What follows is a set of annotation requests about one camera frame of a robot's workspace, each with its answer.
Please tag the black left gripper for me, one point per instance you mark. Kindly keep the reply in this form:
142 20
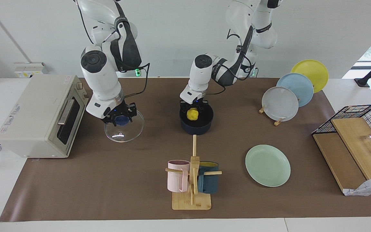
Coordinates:
194 102

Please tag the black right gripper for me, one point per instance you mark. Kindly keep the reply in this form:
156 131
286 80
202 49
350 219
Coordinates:
119 109

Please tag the yellow potato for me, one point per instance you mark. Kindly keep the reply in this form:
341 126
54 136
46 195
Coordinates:
193 114

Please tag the glass lid with blue knob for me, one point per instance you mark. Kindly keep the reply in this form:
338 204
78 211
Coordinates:
122 133

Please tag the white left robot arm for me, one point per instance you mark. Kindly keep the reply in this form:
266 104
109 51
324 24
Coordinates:
201 77

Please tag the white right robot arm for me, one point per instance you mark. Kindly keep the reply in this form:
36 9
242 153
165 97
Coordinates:
103 77

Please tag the wooden plate rack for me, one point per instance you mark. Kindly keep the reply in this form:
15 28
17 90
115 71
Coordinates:
279 121

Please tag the grey plate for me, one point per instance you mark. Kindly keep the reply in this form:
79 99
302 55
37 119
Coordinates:
280 103

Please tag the pale green plate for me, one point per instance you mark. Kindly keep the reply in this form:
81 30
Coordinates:
267 166

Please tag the light blue plate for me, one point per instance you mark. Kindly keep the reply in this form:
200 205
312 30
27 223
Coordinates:
298 87

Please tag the yellow plate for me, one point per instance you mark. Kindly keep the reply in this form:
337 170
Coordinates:
312 71

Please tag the dark blue saucepan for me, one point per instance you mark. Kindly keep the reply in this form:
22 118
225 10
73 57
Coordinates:
196 127

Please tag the wooden mug rack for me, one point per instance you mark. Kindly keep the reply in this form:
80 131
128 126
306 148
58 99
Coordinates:
194 161

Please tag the brown table mat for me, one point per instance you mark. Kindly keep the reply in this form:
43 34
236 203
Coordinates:
134 187

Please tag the pink ribbed mug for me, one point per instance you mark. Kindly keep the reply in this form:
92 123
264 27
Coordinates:
176 177

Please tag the teal mug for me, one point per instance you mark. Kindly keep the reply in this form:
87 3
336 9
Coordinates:
208 184

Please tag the cream toaster oven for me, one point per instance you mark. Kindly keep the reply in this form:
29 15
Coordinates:
34 119

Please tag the brown wooden board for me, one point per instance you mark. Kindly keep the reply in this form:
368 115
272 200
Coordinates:
337 158

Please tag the light wooden board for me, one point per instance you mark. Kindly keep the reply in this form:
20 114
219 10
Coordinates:
356 145

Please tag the white checked cloth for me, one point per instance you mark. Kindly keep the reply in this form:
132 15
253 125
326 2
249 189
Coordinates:
370 187

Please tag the white wall power strip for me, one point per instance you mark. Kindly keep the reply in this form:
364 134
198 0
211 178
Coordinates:
31 69

